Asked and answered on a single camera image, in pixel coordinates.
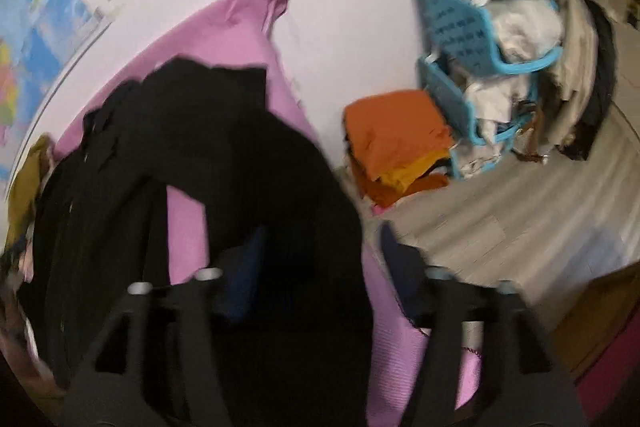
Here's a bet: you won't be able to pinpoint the magenta cloth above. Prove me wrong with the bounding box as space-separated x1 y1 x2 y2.
575 322 637 423

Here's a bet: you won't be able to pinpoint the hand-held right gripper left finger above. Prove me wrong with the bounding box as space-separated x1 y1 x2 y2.
65 229 271 410

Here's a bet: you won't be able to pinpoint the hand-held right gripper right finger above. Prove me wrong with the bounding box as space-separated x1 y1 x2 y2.
378 221 577 414

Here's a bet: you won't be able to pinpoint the wall map poster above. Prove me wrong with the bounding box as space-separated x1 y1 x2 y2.
0 0 110 182

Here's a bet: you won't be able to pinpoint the yellow folded garment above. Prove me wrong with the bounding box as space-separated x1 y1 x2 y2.
379 148 453 188

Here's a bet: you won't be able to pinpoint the wooden furniture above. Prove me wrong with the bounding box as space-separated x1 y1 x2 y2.
550 262 640 379

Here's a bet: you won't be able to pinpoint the olive folded cloth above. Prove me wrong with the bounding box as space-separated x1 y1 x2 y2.
7 134 57 238

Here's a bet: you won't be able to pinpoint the white crumpled clothes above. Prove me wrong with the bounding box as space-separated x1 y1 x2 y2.
484 0 567 64
461 76 532 138

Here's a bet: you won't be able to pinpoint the black hanging garment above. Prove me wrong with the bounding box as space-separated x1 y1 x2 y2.
560 2 619 161

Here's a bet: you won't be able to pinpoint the blue perforated plastic basket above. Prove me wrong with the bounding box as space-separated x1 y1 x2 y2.
415 0 564 76
419 57 539 146

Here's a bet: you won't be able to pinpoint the pink blanket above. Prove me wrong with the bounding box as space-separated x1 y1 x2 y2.
50 0 483 427

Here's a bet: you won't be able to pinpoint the rust folded garment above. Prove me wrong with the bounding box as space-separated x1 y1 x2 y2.
350 157 451 209

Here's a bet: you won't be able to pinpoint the orange folded garment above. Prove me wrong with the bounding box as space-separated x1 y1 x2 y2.
344 90 456 180

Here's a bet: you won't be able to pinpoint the beige hanging garment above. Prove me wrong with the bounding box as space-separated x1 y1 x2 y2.
544 0 601 148

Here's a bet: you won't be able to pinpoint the black garment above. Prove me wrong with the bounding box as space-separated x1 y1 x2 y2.
20 57 376 427
560 2 619 161

